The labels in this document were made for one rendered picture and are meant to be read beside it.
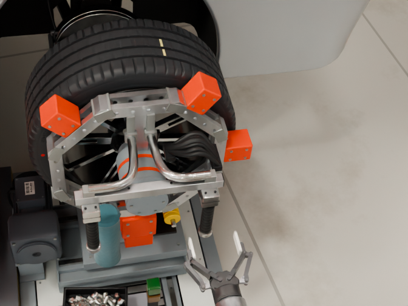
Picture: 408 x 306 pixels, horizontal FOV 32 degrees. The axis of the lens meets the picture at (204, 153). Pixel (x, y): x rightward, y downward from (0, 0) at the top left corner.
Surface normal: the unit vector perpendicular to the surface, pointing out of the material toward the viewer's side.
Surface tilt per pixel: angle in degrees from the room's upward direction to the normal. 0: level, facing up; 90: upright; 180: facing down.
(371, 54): 0
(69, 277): 0
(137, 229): 90
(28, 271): 90
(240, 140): 0
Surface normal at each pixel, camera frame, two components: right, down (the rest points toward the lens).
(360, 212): 0.08, -0.63
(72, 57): -0.43, -0.49
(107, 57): -0.14, -0.59
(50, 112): -0.63, -0.37
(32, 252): 0.21, 0.77
